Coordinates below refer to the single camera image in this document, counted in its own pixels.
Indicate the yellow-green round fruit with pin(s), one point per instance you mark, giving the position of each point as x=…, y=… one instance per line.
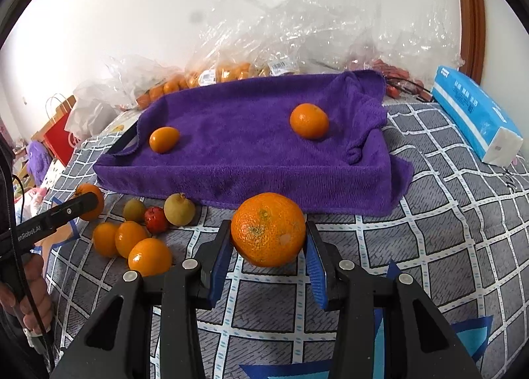
x=179, y=210

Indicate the orange tangerine with stem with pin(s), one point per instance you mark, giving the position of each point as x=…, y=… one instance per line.
x=268, y=230

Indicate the blue tissue pack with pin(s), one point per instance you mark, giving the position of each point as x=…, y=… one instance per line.
x=485, y=125

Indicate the small yellow-green fruit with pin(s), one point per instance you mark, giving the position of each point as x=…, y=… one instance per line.
x=134, y=210

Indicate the fruit printed carton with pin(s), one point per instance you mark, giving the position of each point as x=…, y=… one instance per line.
x=122, y=122

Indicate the clear bag of kumquats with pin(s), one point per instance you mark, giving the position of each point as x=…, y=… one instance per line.
x=245, y=39

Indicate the smooth orange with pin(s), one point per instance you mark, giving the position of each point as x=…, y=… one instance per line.
x=150, y=257
x=93, y=201

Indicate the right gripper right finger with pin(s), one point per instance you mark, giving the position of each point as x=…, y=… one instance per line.
x=391, y=320

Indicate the small red apple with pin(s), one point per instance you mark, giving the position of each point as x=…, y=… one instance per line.
x=155, y=220

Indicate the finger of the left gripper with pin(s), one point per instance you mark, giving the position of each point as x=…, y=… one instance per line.
x=30, y=232

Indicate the clear bag of oranges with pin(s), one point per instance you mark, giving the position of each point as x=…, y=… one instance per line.
x=120, y=82

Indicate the brown wooden door frame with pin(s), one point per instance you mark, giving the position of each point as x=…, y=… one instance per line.
x=473, y=38

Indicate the white plastic bag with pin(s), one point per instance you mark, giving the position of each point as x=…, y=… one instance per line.
x=97, y=104

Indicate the small orange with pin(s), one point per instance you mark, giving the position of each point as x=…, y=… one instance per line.
x=103, y=239
x=127, y=236

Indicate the clear bag red fruits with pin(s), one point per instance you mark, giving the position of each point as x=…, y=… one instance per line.
x=359, y=37

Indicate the oval orange kumquat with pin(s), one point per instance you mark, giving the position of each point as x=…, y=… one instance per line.
x=164, y=139

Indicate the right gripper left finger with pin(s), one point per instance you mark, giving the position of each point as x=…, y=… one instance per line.
x=115, y=340

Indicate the purple towel covered tray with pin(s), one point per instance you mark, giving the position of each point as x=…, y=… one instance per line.
x=236, y=141

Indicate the red paper shopping bag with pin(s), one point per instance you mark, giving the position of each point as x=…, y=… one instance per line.
x=53, y=134

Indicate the bumpy orange tangerine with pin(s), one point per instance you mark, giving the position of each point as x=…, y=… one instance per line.
x=309, y=121

